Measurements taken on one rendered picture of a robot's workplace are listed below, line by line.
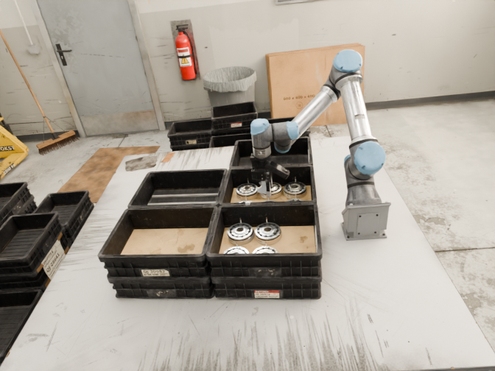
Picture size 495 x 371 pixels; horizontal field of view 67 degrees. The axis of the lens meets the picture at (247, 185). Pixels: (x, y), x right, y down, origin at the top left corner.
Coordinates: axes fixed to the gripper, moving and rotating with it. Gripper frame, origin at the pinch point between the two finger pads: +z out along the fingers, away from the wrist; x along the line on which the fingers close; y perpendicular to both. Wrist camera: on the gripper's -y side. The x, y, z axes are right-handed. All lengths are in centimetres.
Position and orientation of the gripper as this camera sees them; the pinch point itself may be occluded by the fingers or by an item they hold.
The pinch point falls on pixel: (270, 193)
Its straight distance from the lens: 171.4
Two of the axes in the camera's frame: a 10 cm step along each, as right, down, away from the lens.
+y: -9.8, 0.0, 1.9
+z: 1.0, 8.4, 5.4
